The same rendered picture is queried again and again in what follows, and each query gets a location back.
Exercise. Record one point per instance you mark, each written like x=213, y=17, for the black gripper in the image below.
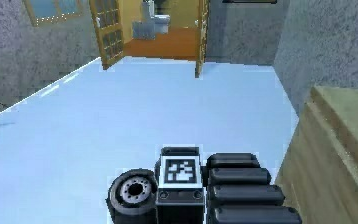
x=132, y=193

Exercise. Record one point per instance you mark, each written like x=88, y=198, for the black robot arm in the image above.
x=240, y=190

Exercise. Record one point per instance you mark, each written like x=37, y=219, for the grey bathroom bin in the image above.
x=143, y=30

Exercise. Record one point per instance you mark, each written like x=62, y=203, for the brown wooden room door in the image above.
x=202, y=36
x=108, y=30

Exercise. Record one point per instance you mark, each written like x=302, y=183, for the white toilet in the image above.
x=155, y=16

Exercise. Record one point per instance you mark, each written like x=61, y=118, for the wooden framed window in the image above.
x=52, y=10

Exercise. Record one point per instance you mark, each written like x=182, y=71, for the dark framed wall picture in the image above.
x=249, y=1

